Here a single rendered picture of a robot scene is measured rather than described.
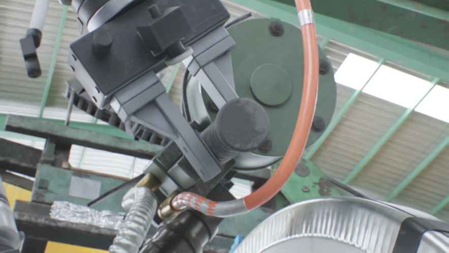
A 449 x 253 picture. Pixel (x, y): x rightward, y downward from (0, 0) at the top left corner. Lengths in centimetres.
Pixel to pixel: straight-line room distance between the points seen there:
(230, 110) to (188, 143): 6
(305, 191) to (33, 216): 72
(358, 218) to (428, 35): 346
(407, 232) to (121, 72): 27
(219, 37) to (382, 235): 23
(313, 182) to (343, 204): 119
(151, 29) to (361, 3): 335
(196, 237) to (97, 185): 93
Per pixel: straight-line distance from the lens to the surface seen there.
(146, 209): 53
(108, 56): 55
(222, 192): 81
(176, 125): 55
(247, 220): 177
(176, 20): 53
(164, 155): 66
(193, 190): 66
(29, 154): 181
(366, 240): 65
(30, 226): 163
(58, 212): 164
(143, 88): 55
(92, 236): 164
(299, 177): 188
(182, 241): 78
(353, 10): 387
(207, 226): 80
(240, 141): 50
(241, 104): 51
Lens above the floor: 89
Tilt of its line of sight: 40 degrees up
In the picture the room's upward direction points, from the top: straight up
